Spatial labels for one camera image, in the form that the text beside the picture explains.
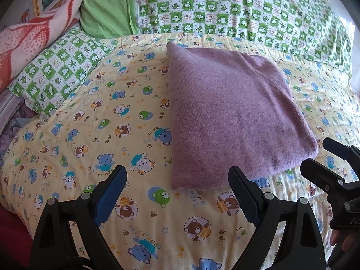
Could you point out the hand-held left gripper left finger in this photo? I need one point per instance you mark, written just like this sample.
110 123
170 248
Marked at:
108 197

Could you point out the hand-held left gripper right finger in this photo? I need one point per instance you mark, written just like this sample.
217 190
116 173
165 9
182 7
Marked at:
247 197

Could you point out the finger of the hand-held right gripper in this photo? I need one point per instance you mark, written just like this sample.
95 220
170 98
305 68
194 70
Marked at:
320 171
336 146

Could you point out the purple knit sweater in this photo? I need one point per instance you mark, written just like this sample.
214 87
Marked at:
225 112

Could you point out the person's right hand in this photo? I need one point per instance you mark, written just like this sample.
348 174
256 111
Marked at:
348 243

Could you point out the yellow bear-print blanket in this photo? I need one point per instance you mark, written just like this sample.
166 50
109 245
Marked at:
112 135

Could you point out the dark red cloth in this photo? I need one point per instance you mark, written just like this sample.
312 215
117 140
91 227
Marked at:
14 236

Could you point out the grey lilac patterned cloth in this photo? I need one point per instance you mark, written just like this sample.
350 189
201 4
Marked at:
11 112

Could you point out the small green checked pillow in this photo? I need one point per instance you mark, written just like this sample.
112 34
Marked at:
56 70

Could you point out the red and white floral blanket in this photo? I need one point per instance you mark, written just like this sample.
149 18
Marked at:
28 42

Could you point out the green checkered pillow back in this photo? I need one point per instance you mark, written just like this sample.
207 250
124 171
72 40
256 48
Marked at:
225 5

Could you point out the plain green cloth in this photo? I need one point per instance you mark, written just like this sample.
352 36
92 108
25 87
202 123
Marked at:
107 8

